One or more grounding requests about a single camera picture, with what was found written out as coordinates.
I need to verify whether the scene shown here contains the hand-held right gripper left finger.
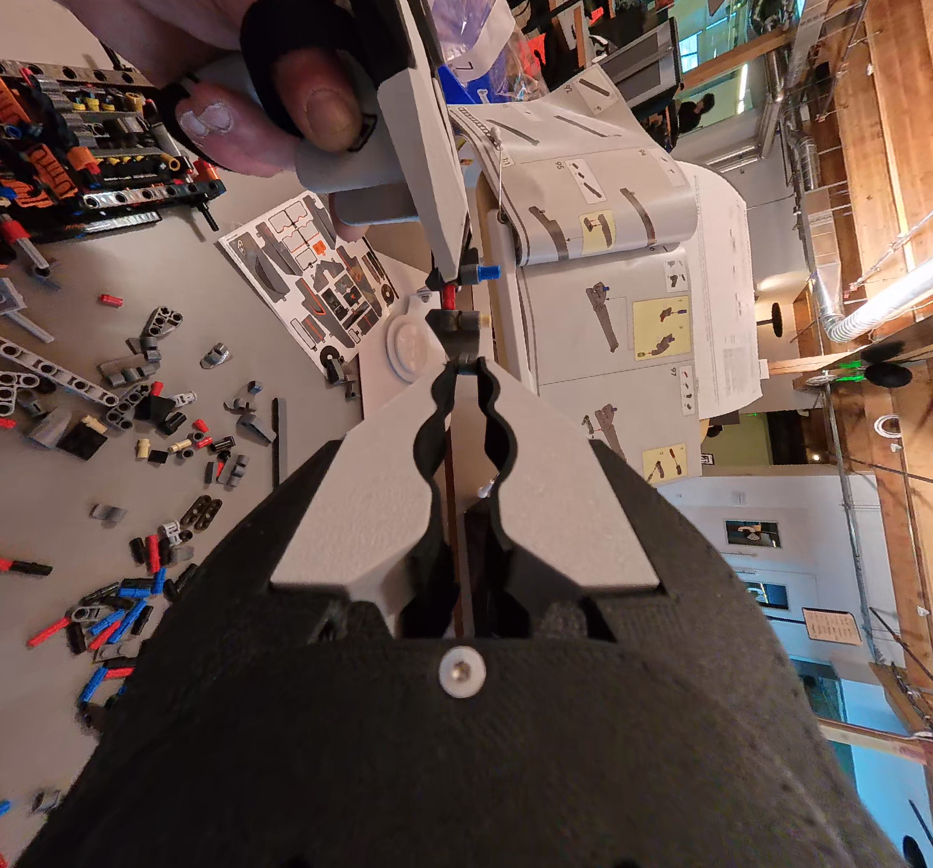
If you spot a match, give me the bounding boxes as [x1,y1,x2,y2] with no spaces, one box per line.
[268,360,458,623]

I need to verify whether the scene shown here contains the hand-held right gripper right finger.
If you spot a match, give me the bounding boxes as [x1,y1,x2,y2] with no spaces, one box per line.
[476,356,666,630]

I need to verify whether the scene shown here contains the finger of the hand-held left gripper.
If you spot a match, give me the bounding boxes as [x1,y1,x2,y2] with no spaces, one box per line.
[379,72,472,282]

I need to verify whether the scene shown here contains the small black lego assembly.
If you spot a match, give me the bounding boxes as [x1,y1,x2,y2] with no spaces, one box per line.
[423,263,504,375]

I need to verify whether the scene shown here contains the pile of lego pieces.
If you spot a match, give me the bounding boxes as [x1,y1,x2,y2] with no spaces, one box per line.
[0,278,290,818]

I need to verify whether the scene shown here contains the dark grey lego connector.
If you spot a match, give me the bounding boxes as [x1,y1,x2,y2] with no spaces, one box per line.
[324,345,364,403]

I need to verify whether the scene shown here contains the lego sticker sheet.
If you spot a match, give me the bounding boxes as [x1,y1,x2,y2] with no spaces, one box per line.
[219,190,402,374]

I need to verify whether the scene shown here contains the lego instruction booklet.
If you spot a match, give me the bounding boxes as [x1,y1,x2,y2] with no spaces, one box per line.
[448,66,765,491]

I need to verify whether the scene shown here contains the partly built lego car chassis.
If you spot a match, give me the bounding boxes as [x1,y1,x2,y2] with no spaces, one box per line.
[0,59,227,278]

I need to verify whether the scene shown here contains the clear plastic bags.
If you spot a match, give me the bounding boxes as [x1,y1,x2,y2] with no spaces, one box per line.
[415,0,549,105]

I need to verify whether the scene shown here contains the white book stand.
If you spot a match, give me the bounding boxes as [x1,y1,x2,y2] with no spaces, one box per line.
[357,117,545,504]

